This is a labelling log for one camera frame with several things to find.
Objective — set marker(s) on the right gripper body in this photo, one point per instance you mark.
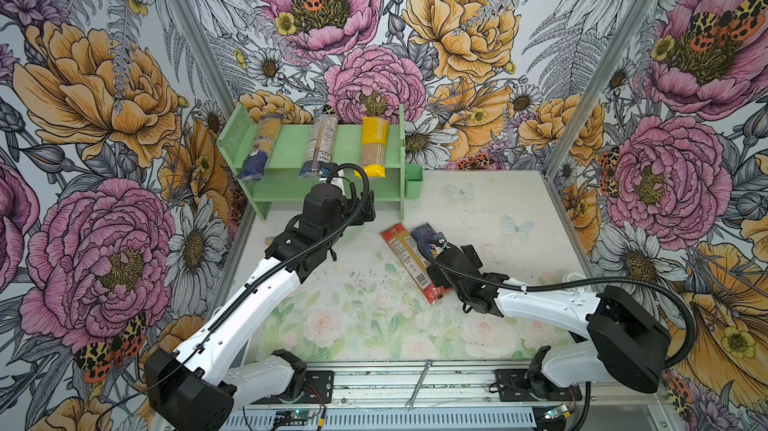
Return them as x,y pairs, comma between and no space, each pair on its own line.
436,274

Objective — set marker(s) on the metal rod on rail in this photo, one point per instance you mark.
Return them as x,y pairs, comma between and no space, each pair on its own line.
410,403

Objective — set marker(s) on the spaghetti bag with white label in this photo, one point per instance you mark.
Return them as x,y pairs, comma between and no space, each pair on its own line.
318,156

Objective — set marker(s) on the yellow spaghetti bag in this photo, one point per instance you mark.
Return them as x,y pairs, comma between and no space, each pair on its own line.
374,140

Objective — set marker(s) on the green wooden shelf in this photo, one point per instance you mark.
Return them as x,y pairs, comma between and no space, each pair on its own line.
282,182

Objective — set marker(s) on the small board right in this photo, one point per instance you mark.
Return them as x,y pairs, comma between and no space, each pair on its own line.
558,412

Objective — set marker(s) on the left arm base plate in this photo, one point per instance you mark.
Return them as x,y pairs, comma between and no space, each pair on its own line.
318,386

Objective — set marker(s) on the green circuit board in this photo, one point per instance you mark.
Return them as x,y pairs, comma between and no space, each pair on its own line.
299,417

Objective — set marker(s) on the spaghetti bag with blue end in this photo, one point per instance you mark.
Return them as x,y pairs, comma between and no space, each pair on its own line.
255,164

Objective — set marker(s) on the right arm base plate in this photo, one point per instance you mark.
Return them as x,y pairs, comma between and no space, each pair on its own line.
513,385

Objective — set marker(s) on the green cup on shelf side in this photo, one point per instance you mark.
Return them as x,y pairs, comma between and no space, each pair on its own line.
413,181

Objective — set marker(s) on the red spaghetti bag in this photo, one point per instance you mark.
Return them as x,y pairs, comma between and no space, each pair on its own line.
405,247

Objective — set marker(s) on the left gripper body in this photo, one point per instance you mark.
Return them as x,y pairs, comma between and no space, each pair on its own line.
349,212

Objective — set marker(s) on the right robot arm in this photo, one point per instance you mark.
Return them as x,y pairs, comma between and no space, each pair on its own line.
616,338

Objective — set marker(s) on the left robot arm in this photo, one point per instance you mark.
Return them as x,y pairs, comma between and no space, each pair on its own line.
196,386

